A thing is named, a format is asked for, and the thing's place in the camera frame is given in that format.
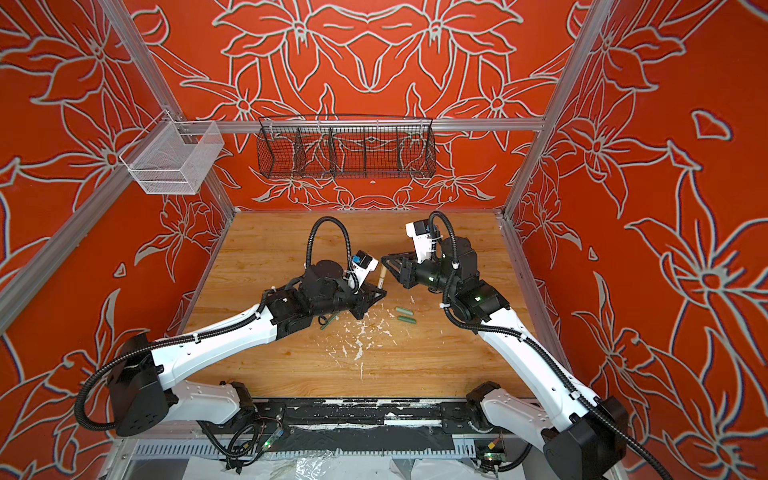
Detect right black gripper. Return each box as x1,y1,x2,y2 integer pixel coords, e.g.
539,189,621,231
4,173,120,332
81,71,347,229
380,249,463,298

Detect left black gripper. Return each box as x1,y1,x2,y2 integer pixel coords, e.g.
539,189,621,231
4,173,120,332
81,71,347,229
313,280,387,318

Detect beige pen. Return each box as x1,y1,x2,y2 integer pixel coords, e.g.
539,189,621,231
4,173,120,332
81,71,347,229
377,267,387,289

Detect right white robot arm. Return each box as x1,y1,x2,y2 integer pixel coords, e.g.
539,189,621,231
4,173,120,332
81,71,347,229
382,211,671,479

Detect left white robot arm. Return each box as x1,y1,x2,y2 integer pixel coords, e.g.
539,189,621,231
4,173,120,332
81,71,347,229
73,216,386,437

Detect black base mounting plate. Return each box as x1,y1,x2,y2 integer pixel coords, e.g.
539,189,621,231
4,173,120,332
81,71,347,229
209,397,529,436

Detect clear plastic bin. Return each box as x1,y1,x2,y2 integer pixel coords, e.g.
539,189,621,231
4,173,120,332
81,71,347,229
120,120,224,195

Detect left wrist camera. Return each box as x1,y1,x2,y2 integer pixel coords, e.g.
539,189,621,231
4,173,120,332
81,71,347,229
348,250,378,293

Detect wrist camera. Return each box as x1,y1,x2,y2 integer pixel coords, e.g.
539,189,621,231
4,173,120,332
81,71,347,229
405,219,434,264
348,250,378,293

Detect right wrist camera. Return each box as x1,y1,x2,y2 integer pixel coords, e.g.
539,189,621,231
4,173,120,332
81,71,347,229
405,219,434,264

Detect black wire mesh basket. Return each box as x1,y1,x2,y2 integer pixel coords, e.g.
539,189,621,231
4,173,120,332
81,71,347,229
257,115,437,180

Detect left base cable bundle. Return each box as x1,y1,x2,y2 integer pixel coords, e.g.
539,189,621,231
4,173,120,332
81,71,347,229
197,413,286,472

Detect right base cable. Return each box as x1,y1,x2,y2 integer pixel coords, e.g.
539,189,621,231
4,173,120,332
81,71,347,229
476,440,535,478

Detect white slotted cable duct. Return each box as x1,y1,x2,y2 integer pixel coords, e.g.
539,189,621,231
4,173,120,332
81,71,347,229
128,439,477,461

